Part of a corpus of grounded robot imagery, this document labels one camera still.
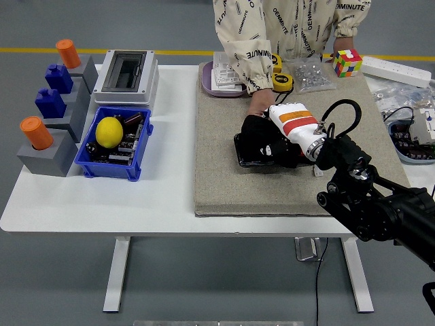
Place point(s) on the person's right hand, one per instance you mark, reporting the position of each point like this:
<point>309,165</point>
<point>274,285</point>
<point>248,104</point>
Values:
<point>261,102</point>

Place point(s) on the person's left hand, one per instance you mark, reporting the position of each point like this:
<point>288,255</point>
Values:
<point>341,49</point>

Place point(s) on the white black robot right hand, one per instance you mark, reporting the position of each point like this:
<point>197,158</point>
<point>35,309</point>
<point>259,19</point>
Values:
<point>299,125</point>

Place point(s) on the black rag with red patch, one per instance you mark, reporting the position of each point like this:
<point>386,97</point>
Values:
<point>255,132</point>

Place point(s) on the person's left forearm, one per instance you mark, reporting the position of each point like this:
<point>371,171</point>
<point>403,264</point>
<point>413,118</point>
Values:
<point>346,31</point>

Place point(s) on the person's right forearm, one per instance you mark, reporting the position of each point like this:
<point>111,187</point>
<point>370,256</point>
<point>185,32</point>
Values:
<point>248,64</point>

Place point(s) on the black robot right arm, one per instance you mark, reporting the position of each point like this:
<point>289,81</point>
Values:
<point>391,203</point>

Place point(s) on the multicolour puzzle cube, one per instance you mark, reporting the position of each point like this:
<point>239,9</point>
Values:
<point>347,62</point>

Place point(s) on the yellow tape measure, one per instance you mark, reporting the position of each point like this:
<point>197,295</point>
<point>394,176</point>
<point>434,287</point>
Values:
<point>276,62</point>
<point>281,81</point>

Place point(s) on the clear bag of metal nuts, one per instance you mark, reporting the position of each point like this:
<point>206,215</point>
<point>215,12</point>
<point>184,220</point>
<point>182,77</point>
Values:
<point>311,76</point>

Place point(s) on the small white connector plug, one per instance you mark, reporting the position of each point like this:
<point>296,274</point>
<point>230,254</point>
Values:
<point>317,172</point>

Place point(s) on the person's torso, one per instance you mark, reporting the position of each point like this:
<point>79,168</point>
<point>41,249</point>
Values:
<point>292,20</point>

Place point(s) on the white power strip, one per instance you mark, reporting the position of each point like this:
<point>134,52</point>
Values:
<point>394,71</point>

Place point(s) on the purple oval tray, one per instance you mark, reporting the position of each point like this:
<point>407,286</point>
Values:
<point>205,78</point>

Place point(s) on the grey-brown mat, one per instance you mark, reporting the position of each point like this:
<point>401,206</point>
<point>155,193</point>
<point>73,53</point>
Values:
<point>238,190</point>

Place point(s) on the light blue parts tray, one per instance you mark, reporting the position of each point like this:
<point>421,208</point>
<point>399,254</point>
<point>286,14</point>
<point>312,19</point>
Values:
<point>404,149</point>

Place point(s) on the white circuit breaker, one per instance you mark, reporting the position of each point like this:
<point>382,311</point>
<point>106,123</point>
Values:
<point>425,125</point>

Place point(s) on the brown electronic component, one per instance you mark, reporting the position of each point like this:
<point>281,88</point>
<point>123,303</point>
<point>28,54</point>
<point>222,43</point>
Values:
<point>134,119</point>

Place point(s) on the grey electrical distribution box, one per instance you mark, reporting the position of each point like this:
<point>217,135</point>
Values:
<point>126,78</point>

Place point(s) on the dark circuit board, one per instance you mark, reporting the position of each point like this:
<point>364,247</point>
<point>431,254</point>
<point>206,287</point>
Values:
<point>120,159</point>
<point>127,143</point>

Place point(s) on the yellow lemon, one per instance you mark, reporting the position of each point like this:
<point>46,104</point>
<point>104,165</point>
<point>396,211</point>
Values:
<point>109,133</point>

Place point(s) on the white table leg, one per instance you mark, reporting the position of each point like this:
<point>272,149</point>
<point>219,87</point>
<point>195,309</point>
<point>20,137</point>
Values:
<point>115,271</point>
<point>358,271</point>

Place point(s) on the blue plastic bin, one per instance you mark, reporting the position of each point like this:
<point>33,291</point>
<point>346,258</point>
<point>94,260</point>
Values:
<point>113,171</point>

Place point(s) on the grey cube block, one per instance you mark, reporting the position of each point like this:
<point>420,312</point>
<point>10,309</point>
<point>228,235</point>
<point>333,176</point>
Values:
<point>48,161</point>
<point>80,95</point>
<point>75,122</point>
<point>89,73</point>

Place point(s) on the black round knob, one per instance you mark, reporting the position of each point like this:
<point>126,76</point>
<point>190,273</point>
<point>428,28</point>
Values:
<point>91,147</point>

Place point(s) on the orange cylinder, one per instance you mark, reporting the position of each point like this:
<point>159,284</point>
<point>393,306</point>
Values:
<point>36,134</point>
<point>68,54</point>

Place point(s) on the blue plastic block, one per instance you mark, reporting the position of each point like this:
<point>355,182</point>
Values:
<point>51,104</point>
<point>59,79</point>

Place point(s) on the white switch panel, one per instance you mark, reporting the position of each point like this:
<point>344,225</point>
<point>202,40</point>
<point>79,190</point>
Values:
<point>221,60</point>
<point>224,81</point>

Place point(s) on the metal bracket under table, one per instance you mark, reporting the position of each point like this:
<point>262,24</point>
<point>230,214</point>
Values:
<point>306,249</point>

